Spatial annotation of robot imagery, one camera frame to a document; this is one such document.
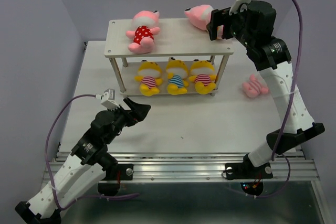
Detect pink frog toy orange stripes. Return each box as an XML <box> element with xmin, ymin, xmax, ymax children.
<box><xmin>184</xmin><ymin>4</ymin><xmax>214</xmax><ymax>31</ymax></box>

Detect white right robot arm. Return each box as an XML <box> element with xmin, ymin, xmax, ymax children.
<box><xmin>206</xmin><ymin>1</ymin><xmax>325</xmax><ymax>180</ymax></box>

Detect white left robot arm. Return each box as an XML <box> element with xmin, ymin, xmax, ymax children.
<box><xmin>15</xmin><ymin>95</ymin><xmax>151</xmax><ymax>223</ymax></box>

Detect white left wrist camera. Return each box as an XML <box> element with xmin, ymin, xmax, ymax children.
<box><xmin>95</xmin><ymin>89</ymin><xmax>119</xmax><ymax>111</ymax></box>

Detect yellow frog toy blue stripes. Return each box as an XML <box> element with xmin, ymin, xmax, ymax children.
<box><xmin>165</xmin><ymin>57</ymin><xmax>189</xmax><ymax>95</ymax></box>

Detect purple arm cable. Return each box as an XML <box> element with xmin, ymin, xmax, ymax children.
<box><xmin>228</xmin><ymin>0</ymin><xmax>303</xmax><ymax>199</ymax></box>
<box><xmin>44</xmin><ymin>94</ymin><xmax>140</xmax><ymax>210</ymax></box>

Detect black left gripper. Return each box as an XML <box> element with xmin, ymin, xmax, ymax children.
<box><xmin>106</xmin><ymin>97</ymin><xmax>151</xmax><ymax>143</ymax></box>

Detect white two-tier shelf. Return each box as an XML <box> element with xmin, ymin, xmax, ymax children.
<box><xmin>104</xmin><ymin>18</ymin><xmax>234</xmax><ymax>97</ymax></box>

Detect pink frog toy polka dots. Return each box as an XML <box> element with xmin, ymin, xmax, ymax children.
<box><xmin>125</xmin><ymin>10</ymin><xmax>160</xmax><ymax>54</ymax></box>

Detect yellow frog toy red stripes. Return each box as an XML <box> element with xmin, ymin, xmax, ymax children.
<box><xmin>189</xmin><ymin>59</ymin><xmax>216</xmax><ymax>95</ymax></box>

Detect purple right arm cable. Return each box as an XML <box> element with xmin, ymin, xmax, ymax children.
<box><xmin>228</xmin><ymin>0</ymin><xmax>303</xmax><ymax>199</ymax></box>

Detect aluminium front rail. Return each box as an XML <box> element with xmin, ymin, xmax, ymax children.
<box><xmin>43</xmin><ymin>152</ymin><xmax>320</xmax><ymax>183</ymax></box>

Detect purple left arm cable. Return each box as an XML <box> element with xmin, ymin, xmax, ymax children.
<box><xmin>44</xmin><ymin>94</ymin><xmax>140</xmax><ymax>210</ymax></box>

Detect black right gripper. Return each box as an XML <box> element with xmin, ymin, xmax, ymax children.
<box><xmin>207</xmin><ymin>3</ymin><xmax>255</xmax><ymax>48</ymax></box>

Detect yellow frog toy pink stripes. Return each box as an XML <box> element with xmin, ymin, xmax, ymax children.
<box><xmin>134</xmin><ymin>60</ymin><xmax>163</xmax><ymax>97</ymax></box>

